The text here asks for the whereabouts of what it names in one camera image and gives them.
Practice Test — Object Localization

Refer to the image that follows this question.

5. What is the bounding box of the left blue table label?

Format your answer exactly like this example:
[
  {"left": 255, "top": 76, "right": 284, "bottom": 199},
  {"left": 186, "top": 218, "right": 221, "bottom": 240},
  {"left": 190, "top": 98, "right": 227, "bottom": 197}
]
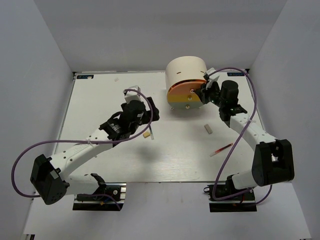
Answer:
[{"left": 76, "top": 74, "right": 94, "bottom": 80}]

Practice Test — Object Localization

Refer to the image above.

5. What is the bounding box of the grey eraser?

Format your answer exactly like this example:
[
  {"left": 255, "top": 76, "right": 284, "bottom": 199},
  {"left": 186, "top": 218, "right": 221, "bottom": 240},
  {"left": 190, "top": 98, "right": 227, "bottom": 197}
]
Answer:
[{"left": 204, "top": 124, "right": 213, "bottom": 135}]

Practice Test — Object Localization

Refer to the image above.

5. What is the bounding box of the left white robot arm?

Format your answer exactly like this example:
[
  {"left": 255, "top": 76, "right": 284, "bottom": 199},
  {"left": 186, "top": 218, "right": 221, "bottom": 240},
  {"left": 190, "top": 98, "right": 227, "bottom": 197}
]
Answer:
[{"left": 30, "top": 97, "right": 160, "bottom": 205}]

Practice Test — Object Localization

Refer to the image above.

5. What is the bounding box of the orange top drawer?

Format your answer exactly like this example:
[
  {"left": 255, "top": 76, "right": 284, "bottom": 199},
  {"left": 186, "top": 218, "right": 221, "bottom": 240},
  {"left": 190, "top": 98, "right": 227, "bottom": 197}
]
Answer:
[{"left": 167, "top": 79, "right": 206, "bottom": 96}]

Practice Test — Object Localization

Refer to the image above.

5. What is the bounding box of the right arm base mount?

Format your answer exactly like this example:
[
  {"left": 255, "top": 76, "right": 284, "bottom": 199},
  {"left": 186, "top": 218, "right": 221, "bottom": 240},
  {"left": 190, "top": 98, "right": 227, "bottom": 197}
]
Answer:
[{"left": 203, "top": 184, "right": 257, "bottom": 213}]

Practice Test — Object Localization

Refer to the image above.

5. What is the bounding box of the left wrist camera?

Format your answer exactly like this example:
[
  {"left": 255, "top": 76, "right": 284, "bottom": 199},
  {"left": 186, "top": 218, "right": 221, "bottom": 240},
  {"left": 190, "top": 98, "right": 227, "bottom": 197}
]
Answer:
[{"left": 123, "top": 85, "right": 143, "bottom": 104}]

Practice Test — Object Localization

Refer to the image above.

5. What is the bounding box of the red ink pen refill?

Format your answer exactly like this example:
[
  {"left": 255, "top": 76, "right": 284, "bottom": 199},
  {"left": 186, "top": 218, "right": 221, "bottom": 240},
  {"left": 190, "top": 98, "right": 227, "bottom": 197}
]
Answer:
[{"left": 209, "top": 143, "right": 233, "bottom": 157}]

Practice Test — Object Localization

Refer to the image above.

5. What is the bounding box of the grey-green bottom drawer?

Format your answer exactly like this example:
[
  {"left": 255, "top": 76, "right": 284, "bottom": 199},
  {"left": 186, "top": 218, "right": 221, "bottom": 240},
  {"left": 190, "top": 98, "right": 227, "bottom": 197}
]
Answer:
[{"left": 168, "top": 100, "right": 203, "bottom": 110}]

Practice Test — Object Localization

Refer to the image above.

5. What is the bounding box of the blue table label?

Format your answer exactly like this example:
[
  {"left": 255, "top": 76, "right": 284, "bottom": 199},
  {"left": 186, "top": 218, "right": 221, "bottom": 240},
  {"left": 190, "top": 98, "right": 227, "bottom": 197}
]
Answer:
[
  {"left": 76, "top": 74, "right": 94, "bottom": 80},
  {"left": 227, "top": 72, "right": 245, "bottom": 77}
]

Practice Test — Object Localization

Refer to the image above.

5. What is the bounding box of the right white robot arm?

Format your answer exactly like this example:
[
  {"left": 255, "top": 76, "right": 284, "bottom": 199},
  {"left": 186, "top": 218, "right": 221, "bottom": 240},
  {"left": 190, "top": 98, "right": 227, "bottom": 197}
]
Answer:
[{"left": 195, "top": 80, "right": 295, "bottom": 200}]

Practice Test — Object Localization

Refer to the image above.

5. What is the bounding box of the tan eraser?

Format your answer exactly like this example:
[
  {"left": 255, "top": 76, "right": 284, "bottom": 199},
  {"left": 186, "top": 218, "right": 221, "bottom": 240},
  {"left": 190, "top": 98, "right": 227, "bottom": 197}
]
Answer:
[{"left": 143, "top": 132, "right": 150, "bottom": 138}]

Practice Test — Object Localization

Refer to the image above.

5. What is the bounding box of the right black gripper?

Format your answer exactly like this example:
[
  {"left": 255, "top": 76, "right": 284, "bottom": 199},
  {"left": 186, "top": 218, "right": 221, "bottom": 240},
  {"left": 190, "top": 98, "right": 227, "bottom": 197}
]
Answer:
[{"left": 195, "top": 79, "right": 226, "bottom": 108}]

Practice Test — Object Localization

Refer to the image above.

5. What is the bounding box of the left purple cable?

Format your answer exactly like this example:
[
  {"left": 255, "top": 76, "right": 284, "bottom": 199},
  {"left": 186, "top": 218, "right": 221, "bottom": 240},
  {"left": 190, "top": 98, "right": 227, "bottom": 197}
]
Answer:
[{"left": 10, "top": 88, "right": 155, "bottom": 210}]

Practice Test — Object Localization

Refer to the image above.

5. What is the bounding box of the yellow drawer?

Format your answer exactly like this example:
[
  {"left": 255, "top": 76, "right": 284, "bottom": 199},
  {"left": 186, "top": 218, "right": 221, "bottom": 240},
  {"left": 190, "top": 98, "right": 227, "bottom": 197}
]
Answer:
[{"left": 167, "top": 92, "right": 200, "bottom": 103}]

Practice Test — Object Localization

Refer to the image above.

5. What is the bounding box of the round beige drawer organizer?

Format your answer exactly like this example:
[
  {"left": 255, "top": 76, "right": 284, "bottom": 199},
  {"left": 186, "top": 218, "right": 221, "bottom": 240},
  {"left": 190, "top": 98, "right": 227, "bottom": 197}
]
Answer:
[{"left": 165, "top": 56, "right": 207, "bottom": 102}]

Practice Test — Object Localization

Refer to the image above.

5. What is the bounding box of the right blue table label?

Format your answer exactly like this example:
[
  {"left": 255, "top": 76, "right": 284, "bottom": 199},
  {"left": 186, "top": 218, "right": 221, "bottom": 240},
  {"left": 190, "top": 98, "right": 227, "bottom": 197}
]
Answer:
[{"left": 227, "top": 72, "right": 245, "bottom": 77}]

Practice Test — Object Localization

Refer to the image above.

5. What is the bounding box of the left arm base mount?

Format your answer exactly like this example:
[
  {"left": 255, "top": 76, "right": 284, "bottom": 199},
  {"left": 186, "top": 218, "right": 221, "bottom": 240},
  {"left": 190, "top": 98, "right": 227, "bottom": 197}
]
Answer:
[{"left": 72, "top": 183, "right": 127, "bottom": 212}]

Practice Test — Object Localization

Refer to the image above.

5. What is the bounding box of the green ink pen refill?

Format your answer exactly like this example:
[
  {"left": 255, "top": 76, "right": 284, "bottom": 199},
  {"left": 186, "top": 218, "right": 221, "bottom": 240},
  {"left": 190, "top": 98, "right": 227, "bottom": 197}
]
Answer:
[{"left": 149, "top": 126, "right": 155, "bottom": 140}]

